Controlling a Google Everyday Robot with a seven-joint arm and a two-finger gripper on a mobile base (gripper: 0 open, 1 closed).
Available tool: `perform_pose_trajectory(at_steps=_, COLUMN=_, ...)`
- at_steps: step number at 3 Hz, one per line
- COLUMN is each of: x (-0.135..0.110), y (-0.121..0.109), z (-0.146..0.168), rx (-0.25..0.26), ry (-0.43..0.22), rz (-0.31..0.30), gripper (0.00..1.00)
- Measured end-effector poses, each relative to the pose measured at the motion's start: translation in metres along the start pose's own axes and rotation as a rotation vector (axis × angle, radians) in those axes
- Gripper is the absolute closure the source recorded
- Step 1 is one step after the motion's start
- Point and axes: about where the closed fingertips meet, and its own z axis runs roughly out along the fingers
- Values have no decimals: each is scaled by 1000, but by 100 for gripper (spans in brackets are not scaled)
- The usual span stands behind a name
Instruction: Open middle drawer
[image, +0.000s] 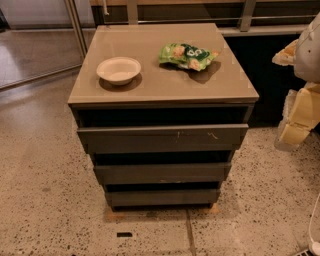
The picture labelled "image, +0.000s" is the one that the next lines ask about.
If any white paper bowl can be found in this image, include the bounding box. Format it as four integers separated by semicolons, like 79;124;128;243
96;57;141;86

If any grey drawer cabinet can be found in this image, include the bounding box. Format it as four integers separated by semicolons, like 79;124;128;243
68;23;259;195

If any metal door frame post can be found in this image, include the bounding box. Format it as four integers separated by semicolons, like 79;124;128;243
64;0;87;59

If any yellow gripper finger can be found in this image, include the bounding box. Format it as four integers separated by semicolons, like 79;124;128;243
272;40;298;66
274;120;310;151

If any grey drawer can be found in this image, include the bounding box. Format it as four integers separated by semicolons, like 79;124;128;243
106;189;220;207
78;124;248;154
94;163;231;185

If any white cable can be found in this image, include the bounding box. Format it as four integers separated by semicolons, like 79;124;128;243
307;192;320;256

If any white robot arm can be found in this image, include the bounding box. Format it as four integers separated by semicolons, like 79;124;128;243
272;13;320;151

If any metal railing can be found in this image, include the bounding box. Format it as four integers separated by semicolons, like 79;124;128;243
89;0;320;36

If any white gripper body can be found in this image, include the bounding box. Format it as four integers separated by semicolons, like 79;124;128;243
283;82;320;130

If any green snack bag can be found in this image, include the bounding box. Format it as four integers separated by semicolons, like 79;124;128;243
158;43;220;71

